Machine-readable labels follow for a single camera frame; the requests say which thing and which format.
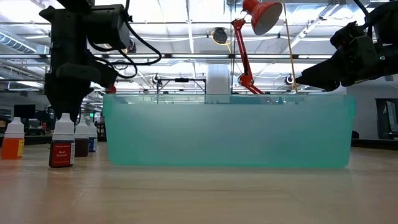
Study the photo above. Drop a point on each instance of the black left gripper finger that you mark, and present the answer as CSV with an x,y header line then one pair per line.
x,y
107,77
68,96

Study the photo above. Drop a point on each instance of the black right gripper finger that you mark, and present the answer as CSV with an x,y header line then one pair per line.
x,y
331,87
320,73

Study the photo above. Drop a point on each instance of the small brown food coloring bottle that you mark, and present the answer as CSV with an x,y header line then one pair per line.
x,y
81,146

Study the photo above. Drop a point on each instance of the small blue food coloring bottle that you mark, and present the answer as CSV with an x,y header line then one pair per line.
x,y
92,143

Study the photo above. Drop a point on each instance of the small red food coloring bottle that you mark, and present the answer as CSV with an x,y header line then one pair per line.
x,y
61,154

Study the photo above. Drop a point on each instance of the small orange food coloring bottle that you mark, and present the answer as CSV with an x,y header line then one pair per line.
x,y
11,147

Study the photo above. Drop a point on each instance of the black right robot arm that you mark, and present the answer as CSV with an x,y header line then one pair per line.
x,y
388,18

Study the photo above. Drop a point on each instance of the black background monitor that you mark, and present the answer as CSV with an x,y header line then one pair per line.
x,y
24,111

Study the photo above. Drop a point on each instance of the red desk lamp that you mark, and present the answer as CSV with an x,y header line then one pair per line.
x,y
264,14

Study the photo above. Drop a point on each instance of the translucent green plastic bin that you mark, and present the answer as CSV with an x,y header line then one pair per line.
x,y
230,133

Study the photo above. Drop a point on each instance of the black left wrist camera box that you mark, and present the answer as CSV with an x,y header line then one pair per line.
x,y
109,26

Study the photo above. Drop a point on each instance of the background black gantry frame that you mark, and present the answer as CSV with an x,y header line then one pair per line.
x,y
182,80

